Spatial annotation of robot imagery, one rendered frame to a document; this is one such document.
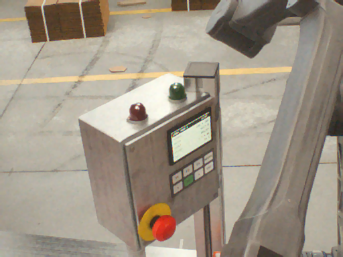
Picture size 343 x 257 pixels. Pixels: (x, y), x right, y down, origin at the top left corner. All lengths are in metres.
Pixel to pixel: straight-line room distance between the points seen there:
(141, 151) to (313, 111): 0.23
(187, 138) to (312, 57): 0.22
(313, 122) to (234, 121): 2.91
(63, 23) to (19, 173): 1.90
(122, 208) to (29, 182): 2.48
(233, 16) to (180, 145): 0.34
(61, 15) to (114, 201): 4.14
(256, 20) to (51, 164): 2.49
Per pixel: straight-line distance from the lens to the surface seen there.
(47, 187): 3.19
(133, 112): 0.74
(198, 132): 0.80
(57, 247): 1.55
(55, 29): 4.95
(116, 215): 0.82
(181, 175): 0.81
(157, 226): 0.79
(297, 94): 0.65
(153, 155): 0.76
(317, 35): 0.69
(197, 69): 0.81
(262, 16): 0.97
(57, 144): 3.52
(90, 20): 4.88
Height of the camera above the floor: 1.86
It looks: 32 degrees down
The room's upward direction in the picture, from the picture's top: 6 degrees counter-clockwise
